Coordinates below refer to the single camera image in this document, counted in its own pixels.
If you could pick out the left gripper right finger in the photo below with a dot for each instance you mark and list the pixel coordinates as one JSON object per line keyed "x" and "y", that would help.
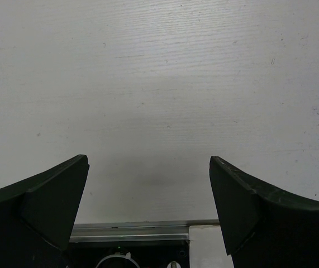
{"x": 261, "y": 224}

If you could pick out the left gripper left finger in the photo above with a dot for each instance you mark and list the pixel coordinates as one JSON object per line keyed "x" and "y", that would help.
{"x": 37, "y": 215}

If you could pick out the aluminium table rail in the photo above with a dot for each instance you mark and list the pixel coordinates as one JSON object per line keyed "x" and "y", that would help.
{"x": 136, "y": 231}

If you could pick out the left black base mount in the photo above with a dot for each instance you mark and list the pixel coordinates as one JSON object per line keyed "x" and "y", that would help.
{"x": 161, "y": 253}

